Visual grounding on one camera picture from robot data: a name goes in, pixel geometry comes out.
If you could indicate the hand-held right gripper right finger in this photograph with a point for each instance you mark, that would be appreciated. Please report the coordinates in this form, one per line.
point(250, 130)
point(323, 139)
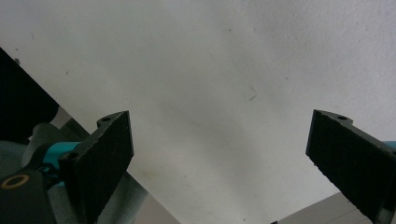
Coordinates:
point(351, 155)

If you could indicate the dark cloth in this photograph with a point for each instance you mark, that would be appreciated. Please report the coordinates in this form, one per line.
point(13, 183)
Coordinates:
point(21, 102)

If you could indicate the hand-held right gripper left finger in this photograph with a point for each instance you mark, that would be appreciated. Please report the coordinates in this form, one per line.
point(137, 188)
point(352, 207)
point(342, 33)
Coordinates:
point(99, 155)

